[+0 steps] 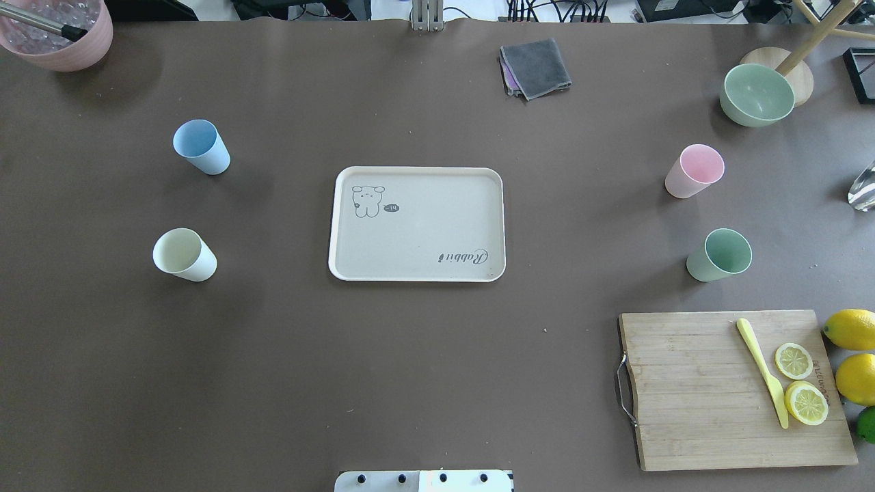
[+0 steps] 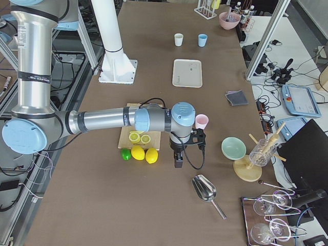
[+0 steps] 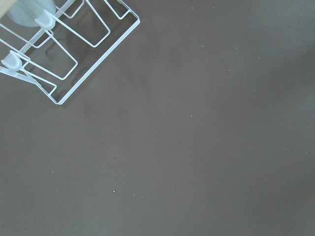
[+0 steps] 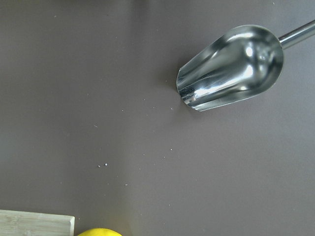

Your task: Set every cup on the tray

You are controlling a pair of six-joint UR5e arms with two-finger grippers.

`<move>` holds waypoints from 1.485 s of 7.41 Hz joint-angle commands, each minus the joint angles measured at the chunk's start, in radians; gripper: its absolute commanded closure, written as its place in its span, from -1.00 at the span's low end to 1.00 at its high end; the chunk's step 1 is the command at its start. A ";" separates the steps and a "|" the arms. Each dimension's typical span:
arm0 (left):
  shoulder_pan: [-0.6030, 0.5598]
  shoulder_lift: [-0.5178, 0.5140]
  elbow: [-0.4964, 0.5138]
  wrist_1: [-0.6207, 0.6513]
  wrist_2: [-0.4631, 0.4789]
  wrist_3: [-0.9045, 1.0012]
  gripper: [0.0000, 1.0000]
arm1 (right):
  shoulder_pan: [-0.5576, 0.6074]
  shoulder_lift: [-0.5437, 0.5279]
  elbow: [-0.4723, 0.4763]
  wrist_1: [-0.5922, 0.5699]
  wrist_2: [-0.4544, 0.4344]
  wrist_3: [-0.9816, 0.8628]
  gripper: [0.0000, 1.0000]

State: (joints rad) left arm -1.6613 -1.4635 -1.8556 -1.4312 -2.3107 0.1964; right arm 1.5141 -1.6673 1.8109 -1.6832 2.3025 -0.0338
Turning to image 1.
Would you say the cream white plastic cup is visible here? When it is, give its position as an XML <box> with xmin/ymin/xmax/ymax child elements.
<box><xmin>152</xmin><ymin>228</ymin><xmax>217</xmax><ymax>282</ymax></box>

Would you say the light blue plastic cup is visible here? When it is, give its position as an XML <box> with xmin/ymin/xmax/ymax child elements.
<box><xmin>172</xmin><ymin>119</ymin><xmax>231</xmax><ymax>176</ymax></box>

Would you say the pink plastic cup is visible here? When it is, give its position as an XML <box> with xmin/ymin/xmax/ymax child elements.
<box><xmin>664</xmin><ymin>143</ymin><xmax>725</xmax><ymax>199</ymax></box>

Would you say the mint green plastic cup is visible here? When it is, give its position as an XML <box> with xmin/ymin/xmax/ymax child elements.
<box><xmin>686</xmin><ymin>228</ymin><xmax>752</xmax><ymax>282</ymax></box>

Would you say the cream rectangular serving tray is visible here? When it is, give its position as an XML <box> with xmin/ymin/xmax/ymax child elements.
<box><xmin>327</xmin><ymin>166</ymin><xmax>507</xmax><ymax>282</ymax></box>

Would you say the black glass holder tray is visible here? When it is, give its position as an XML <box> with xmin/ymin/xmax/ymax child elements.
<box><xmin>843</xmin><ymin>48</ymin><xmax>874</xmax><ymax>105</ymax></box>

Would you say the purple folded cloth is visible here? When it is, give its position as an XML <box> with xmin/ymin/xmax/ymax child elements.
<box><xmin>499</xmin><ymin>56</ymin><xmax>522</xmax><ymax>96</ymax></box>

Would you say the grey folded cloth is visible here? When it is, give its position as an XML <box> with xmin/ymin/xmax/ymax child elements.
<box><xmin>499</xmin><ymin>38</ymin><xmax>572</xmax><ymax>100</ymax></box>

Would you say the bamboo cutting board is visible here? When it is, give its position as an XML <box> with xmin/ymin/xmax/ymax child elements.
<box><xmin>619</xmin><ymin>310</ymin><xmax>857</xmax><ymax>472</ymax></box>

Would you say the yellow plastic knife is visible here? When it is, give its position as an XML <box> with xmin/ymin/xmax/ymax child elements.
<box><xmin>736</xmin><ymin>318</ymin><xmax>790</xmax><ymax>429</ymax></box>

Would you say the green plastic bowl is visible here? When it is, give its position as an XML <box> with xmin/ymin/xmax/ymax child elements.
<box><xmin>719</xmin><ymin>64</ymin><xmax>796</xmax><ymax>128</ymax></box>

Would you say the upper lemon slice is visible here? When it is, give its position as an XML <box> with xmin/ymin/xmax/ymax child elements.
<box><xmin>774</xmin><ymin>342</ymin><xmax>813</xmax><ymax>381</ymax></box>

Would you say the lemon slice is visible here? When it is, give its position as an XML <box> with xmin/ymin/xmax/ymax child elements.
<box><xmin>784</xmin><ymin>381</ymin><xmax>829</xmax><ymax>426</ymax></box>
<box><xmin>774</xmin><ymin>342</ymin><xmax>813</xmax><ymax>381</ymax></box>

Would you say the lower lemon slice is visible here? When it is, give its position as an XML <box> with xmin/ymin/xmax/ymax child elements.
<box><xmin>784</xmin><ymin>381</ymin><xmax>829</xmax><ymax>426</ymax></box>

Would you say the wooden cup drying rack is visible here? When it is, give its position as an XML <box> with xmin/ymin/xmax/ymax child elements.
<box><xmin>740</xmin><ymin>1</ymin><xmax>874</xmax><ymax>108</ymax></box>

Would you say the whole yellow lemon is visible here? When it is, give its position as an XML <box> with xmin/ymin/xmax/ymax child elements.
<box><xmin>822</xmin><ymin>309</ymin><xmax>874</xmax><ymax>350</ymax></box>
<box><xmin>835</xmin><ymin>353</ymin><xmax>875</xmax><ymax>406</ymax></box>

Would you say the clear glass tumbler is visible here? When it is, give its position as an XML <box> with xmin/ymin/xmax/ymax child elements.
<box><xmin>847</xmin><ymin>162</ymin><xmax>875</xmax><ymax>212</ymax></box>

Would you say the pink bowl with ice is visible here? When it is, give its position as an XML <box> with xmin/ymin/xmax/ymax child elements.
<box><xmin>1</xmin><ymin>1</ymin><xmax>113</xmax><ymax>72</ymax></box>

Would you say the green lime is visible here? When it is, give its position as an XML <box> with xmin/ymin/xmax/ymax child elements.
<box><xmin>855</xmin><ymin>406</ymin><xmax>875</xmax><ymax>445</ymax></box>

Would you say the aluminium camera post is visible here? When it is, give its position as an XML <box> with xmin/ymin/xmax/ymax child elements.
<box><xmin>410</xmin><ymin>0</ymin><xmax>444</xmax><ymax>32</ymax></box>

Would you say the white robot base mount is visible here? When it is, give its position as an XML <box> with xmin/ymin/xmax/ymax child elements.
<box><xmin>334</xmin><ymin>469</ymin><xmax>515</xmax><ymax>491</ymax></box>

